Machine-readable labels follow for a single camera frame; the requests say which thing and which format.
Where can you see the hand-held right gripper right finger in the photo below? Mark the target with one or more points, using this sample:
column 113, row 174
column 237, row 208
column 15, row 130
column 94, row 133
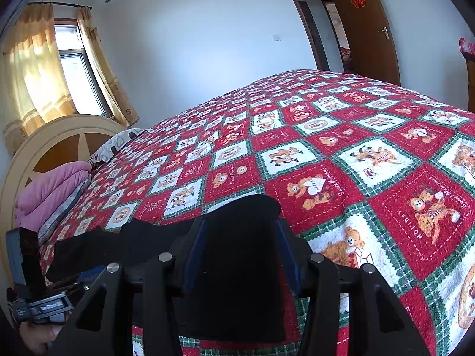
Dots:
column 289, row 259

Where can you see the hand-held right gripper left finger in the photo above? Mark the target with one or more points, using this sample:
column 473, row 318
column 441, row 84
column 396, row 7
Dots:
column 195, row 256

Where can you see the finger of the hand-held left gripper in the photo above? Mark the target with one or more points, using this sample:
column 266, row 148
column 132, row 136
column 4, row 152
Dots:
column 91, row 274

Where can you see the black pants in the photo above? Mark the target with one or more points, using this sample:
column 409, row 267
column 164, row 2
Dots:
column 230, row 285

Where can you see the person's left hand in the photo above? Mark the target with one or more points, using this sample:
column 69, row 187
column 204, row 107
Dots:
column 37, row 337

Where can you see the grey folded blanket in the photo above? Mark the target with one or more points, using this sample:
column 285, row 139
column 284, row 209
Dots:
column 63, row 211

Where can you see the pink folded quilt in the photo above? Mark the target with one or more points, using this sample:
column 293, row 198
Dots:
column 48, row 193

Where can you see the cream and wood headboard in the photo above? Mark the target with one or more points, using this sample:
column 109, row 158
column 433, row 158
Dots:
column 48, row 133

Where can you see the red checkered printed blanket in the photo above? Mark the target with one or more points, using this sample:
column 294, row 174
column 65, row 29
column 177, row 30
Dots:
column 334, row 137

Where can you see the white patterned pillow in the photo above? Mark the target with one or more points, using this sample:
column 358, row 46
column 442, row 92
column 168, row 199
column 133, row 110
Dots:
column 115, row 142

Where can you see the wide yellow curtain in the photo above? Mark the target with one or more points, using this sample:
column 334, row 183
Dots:
column 33, row 74

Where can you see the narrow yellow curtain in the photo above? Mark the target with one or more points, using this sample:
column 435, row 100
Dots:
column 107, row 81

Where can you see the window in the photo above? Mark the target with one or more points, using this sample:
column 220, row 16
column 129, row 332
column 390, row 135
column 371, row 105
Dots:
column 78, row 74

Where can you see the brown wooden door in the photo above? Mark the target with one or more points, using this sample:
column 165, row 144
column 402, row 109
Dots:
column 367, row 44

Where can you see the wooden dresser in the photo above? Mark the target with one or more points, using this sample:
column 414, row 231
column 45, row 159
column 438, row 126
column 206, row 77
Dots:
column 470, row 85

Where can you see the dark curtain rod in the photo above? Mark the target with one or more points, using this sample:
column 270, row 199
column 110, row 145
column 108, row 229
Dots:
column 59, row 4

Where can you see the red plaid cloth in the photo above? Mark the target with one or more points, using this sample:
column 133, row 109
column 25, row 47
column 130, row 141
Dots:
column 467, row 48

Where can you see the brown door frame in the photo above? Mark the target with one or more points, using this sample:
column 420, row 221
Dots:
column 308, row 26

